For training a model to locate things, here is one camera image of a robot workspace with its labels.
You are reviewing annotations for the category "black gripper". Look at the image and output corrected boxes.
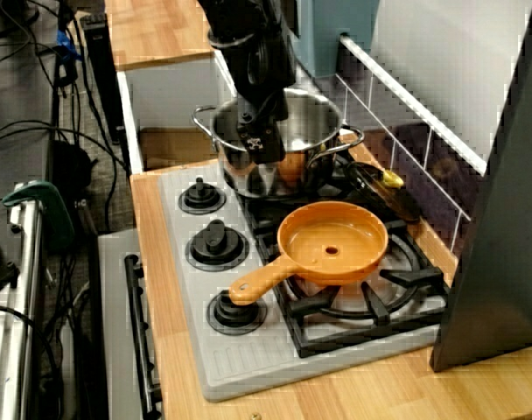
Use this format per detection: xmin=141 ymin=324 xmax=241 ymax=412
xmin=235 ymin=94 xmax=291 ymax=197

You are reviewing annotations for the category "stainless steel pot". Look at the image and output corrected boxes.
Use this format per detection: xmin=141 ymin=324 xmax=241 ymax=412
xmin=192 ymin=87 xmax=366 ymax=201

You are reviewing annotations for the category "orange toy frying pan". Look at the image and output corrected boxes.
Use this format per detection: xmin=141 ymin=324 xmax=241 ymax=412
xmin=227 ymin=200 xmax=389 ymax=306

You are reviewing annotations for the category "black burner grate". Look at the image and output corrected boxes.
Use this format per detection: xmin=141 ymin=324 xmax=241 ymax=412
xmin=234 ymin=148 xmax=381 ymax=237
xmin=261 ymin=218 xmax=451 ymax=359

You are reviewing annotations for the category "black stove knob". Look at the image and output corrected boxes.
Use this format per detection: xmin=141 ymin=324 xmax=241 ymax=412
xmin=206 ymin=290 xmax=269 ymax=337
xmin=185 ymin=218 xmax=251 ymax=273
xmin=178 ymin=177 xmax=227 ymax=216

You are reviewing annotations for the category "white sink unit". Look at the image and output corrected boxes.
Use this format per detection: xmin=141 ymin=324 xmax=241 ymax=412
xmin=115 ymin=47 xmax=354 ymax=176

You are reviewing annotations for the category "small yellow toy piece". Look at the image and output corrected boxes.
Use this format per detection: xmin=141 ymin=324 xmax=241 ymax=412
xmin=378 ymin=169 xmax=404 ymax=190

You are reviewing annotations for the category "teal box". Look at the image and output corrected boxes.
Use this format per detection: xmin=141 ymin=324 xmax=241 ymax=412
xmin=287 ymin=0 xmax=381 ymax=80

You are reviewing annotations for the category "dark tile backsplash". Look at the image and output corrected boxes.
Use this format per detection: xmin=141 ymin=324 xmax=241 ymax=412
xmin=311 ymin=34 xmax=488 ymax=268

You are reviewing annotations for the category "grey stove top plate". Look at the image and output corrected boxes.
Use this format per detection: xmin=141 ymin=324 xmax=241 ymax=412
xmin=157 ymin=168 xmax=451 ymax=403

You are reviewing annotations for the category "black slim tower box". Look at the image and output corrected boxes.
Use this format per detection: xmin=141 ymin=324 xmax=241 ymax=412
xmin=80 ymin=12 xmax=123 ymax=145

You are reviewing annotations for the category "black bulky object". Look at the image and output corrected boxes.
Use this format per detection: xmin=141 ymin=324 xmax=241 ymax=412
xmin=51 ymin=139 xmax=95 ymax=228

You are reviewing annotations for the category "white oven cabinet front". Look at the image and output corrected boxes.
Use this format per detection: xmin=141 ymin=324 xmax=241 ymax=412
xmin=97 ymin=231 xmax=162 ymax=420

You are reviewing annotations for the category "green clamp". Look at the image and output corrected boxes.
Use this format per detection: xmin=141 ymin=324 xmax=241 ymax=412
xmin=2 ymin=181 xmax=77 ymax=253

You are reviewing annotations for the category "blue connector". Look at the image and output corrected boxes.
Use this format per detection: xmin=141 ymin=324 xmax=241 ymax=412
xmin=53 ymin=38 xmax=81 ymax=62

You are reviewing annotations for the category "wooden kitchen countertop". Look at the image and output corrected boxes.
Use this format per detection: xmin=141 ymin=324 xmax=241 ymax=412
xmin=129 ymin=130 xmax=532 ymax=420

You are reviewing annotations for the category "black cable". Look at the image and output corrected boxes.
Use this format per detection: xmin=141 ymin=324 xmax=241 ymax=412
xmin=0 ymin=120 xmax=131 ymax=224
xmin=0 ymin=304 xmax=61 ymax=420

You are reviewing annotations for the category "black oven door handle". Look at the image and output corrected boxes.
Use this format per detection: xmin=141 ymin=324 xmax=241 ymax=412
xmin=123 ymin=254 xmax=162 ymax=417

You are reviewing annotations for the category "aluminium frame rail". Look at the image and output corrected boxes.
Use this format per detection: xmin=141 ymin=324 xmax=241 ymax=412
xmin=0 ymin=187 xmax=46 ymax=420

